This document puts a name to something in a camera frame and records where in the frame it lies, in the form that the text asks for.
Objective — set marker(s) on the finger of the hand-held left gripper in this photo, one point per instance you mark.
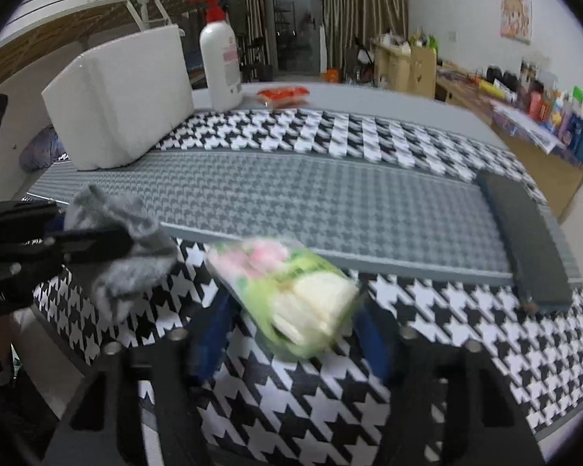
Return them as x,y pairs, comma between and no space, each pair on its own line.
87,247
24,218

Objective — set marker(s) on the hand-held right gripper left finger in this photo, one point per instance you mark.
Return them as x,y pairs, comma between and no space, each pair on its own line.
211,344

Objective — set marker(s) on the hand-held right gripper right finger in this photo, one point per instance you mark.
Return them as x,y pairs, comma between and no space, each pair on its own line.
374,344

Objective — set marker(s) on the grey sock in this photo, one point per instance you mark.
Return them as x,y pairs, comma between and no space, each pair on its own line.
145,264

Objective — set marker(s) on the green plastic packet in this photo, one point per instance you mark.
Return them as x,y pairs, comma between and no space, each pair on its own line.
296,296

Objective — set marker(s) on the white foam box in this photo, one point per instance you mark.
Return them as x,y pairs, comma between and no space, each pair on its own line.
121,92

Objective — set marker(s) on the blue plaid quilt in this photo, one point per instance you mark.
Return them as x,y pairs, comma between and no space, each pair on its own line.
41,150

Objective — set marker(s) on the houndstooth patterned mat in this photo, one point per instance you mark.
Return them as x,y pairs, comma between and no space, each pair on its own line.
320,204

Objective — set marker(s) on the dark grey case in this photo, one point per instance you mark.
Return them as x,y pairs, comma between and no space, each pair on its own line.
524,238

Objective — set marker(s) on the grey metal bunk bed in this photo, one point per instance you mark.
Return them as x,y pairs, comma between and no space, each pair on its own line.
53,24

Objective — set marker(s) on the white pump bottle red cap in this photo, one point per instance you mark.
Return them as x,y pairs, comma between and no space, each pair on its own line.
218,58

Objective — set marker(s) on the light wooden desk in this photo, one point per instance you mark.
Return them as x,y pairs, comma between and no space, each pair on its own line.
539,174
391,65

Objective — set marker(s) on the red snack packet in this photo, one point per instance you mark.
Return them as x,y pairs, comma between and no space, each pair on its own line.
282,94

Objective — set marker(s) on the printed paper sheets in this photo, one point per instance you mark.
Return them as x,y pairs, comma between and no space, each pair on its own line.
524,126

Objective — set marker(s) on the orange bag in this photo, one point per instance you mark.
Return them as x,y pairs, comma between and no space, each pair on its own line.
332,76

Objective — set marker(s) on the wooden chair with smiley cutout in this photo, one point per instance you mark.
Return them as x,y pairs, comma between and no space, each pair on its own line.
422,73

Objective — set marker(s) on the dark hanging garment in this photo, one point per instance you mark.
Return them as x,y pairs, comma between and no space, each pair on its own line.
235,12

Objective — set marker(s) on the black headphones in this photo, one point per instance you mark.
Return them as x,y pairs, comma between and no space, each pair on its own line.
500,78

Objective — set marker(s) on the row of toiletry bottles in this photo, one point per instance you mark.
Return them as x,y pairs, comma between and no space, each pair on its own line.
563,111

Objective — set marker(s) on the green container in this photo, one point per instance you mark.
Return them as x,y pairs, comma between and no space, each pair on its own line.
433,43

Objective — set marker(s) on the glass balcony door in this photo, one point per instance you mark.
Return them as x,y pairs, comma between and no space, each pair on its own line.
294,19

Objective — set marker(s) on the cartoon wall poster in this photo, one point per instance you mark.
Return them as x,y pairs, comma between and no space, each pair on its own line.
516,17

